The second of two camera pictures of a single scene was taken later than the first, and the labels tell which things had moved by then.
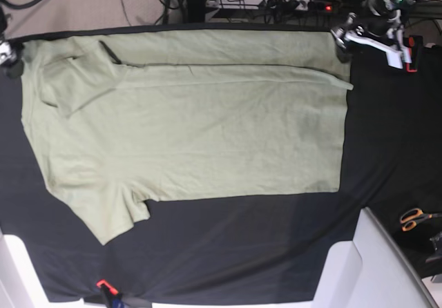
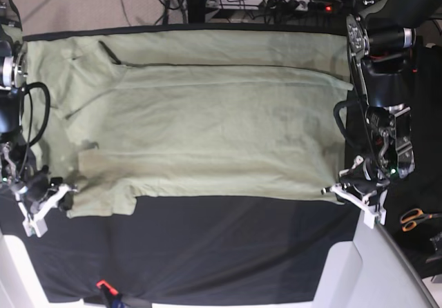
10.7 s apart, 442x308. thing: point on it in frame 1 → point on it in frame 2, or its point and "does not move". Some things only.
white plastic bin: (371, 271) does not move
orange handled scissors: (409, 219) does not move
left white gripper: (14, 70) → (34, 224)
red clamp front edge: (113, 291) does not move
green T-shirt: (120, 119) does not move
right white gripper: (396, 55) → (364, 186)
